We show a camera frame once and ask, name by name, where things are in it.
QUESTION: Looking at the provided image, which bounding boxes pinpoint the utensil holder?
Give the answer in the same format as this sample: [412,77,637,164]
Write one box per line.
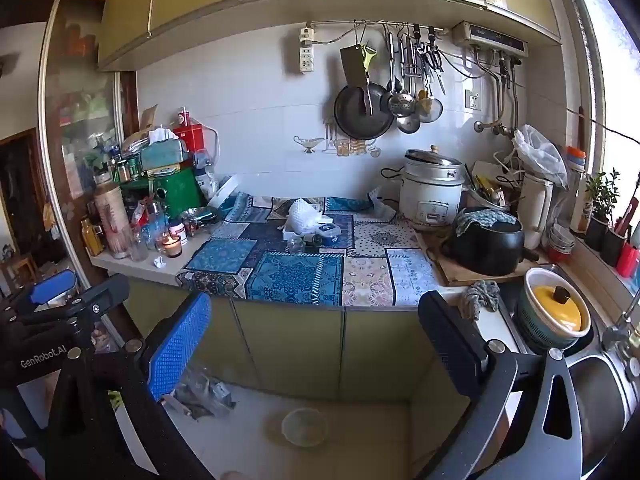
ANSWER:
[471,174,512,209]

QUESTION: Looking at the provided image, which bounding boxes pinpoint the amber glass bottle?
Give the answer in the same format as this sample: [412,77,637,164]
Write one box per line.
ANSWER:
[81,217,105,257]

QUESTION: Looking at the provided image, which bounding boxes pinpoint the red cup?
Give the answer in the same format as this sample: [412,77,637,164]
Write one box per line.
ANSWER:
[616,242,640,279]

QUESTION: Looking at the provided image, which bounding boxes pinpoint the mesh strainer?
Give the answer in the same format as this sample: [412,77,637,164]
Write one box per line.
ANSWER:
[417,94,445,125]

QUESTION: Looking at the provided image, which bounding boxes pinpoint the glass sliding door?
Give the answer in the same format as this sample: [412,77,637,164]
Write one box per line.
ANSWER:
[37,0,139,281]

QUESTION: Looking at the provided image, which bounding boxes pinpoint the floral tall canister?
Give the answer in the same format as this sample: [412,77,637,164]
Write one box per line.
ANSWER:
[94,182,132,260]

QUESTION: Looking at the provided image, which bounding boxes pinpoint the potted green plant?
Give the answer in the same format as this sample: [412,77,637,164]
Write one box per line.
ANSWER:
[584,169,621,252]

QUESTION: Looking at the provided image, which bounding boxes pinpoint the white paper towel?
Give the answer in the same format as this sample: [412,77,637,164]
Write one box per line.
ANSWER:
[286,199,331,235]

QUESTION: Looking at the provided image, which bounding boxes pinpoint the dark plant pot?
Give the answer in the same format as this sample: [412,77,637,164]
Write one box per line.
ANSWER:
[600,227,629,267]

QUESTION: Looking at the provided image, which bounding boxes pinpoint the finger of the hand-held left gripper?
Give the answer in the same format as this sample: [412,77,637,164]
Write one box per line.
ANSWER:
[0,270,78,318]
[47,274,132,333]

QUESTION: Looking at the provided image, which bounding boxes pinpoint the kitchen scissors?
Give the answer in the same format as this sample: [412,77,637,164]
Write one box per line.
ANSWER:
[424,42,447,94]

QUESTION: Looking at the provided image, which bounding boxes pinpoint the metal ladle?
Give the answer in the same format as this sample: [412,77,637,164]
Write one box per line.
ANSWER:
[397,35,421,135]

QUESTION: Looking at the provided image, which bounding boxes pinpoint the round blue tin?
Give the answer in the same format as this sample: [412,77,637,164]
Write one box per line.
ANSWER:
[312,225,342,247]

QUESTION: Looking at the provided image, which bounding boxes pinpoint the crumpled plastic floor bag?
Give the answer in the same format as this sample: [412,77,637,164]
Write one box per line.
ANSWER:
[162,367,237,419]

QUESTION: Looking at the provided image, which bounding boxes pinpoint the steel sink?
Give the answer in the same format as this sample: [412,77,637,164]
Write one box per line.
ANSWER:
[500,265,640,471]

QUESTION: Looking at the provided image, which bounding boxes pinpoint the metal skimmer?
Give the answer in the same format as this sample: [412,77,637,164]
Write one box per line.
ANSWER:
[387,32,414,117]

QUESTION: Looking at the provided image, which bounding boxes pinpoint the white thermos jug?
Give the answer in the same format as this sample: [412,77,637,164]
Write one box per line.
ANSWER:
[520,172,556,251]

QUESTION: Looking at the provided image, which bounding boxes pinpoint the wall water heater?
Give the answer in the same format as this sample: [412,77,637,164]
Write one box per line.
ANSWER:
[452,21,530,59]

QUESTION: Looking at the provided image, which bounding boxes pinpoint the white power strip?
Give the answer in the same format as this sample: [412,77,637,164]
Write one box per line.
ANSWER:
[298,25,315,74]

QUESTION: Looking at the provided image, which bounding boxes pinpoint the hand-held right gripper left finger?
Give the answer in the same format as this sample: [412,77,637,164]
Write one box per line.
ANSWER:
[45,291,216,480]

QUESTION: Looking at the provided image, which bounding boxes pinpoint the teal tissue box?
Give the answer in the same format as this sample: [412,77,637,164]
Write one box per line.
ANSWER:
[140,137,189,171]

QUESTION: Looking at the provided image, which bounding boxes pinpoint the white rice cooker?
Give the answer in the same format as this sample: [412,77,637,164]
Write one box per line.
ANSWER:
[400,146,467,232]

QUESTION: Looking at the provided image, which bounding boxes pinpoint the blue patterned tablecloth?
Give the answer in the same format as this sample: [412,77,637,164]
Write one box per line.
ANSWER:
[176,191,441,308]

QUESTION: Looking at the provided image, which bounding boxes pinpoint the grey knitted cloth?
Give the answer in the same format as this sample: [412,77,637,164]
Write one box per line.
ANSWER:
[455,209,519,237]

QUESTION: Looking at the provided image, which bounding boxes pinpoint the yellow lidded pot in basket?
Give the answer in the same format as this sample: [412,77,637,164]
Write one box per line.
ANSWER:
[515,285,594,356]

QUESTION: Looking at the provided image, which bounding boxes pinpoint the wooden cutting board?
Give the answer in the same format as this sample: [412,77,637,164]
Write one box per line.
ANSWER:
[415,227,538,287]

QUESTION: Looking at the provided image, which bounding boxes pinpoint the green box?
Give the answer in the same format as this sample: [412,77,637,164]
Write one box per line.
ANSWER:
[120,165,203,214]

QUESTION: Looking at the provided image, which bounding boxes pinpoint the metal sink faucet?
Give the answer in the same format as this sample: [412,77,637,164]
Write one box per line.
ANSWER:
[602,300,640,362]

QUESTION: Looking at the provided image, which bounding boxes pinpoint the red box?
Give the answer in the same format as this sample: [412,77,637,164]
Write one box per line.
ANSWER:
[172,122,206,157]

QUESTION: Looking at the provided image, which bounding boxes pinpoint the black cooking pot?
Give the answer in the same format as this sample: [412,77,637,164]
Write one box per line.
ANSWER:
[440,207,541,277]

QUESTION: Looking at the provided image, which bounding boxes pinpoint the bottle with orange cap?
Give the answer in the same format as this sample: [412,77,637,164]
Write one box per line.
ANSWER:
[564,146,596,235]

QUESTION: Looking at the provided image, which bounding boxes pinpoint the blue white plastic bottle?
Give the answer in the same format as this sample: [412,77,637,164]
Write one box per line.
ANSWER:
[194,149,221,199]

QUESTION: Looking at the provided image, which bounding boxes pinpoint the wooden chair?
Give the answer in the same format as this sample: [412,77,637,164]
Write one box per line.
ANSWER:
[0,252,39,294]

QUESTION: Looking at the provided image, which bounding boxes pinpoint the stack of small bowls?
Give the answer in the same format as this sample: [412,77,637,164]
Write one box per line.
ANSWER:
[547,224,576,264]

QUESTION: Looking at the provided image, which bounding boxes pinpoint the metal hanging rail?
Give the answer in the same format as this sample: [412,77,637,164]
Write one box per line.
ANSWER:
[305,19,446,34]

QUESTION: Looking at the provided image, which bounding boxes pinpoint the clear plastic bag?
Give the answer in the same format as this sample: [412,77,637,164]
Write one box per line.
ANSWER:
[511,124,570,189]

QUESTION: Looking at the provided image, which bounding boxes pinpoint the black frying pan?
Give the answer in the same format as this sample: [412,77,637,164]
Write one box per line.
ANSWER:
[334,82,396,141]

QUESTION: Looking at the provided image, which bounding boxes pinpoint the grey dishcloth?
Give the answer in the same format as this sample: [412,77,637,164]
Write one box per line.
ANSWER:
[460,280,501,322]

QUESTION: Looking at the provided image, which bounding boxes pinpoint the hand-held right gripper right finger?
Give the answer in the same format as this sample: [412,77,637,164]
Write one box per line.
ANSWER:
[418,290,586,480]

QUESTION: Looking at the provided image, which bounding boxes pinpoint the steel cleaver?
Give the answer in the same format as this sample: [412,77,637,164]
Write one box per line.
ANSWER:
[340,45,374,116]

